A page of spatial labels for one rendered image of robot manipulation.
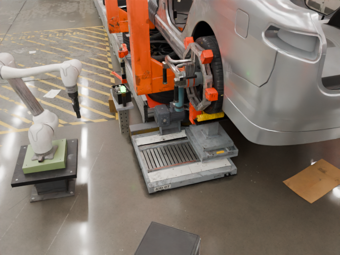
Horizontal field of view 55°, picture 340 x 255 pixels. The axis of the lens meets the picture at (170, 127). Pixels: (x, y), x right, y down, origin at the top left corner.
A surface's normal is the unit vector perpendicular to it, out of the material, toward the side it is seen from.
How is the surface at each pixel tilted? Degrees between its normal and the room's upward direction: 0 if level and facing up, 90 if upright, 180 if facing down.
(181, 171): 0
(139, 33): 90
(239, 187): 0
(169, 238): 0
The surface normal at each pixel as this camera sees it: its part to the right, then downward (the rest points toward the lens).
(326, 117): 0.15, 0.78
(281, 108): -0.40, 0.59
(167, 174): -0.01, -0.82
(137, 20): 0.29, 0.54
